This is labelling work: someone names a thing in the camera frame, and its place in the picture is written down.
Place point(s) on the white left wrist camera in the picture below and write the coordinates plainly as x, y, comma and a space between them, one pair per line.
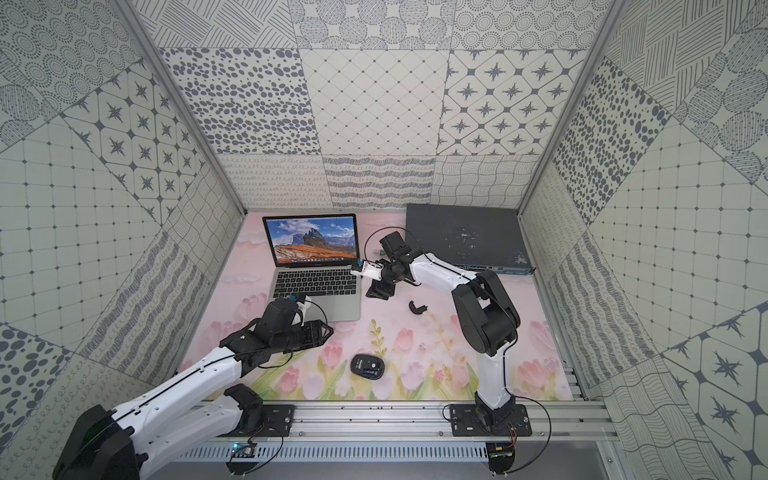
302, 304

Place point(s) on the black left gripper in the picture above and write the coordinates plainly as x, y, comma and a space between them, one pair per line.
312, 334

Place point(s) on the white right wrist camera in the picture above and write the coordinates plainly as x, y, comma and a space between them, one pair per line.
367, 269

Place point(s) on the dark grey network switch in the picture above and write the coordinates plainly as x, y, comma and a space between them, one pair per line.
473, 238

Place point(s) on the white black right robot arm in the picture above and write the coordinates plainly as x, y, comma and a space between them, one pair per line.
487, 317

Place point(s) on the aluminium mounting rail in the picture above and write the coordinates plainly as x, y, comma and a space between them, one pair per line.
428, 421

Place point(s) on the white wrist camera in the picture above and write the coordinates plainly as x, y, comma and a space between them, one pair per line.
302, 304
367, 269

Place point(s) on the silver open laptop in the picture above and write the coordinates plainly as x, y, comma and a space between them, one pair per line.
314, 255

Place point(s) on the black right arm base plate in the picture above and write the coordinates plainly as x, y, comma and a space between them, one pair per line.
471, 420

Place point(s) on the black wireless mouse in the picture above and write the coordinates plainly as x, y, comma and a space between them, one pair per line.
367, 366

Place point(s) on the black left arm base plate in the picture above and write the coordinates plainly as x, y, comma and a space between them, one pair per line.
270, 420

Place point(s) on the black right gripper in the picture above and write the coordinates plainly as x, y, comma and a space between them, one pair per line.
381, 289

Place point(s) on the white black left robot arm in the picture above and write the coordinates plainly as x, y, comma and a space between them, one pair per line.
139, 437

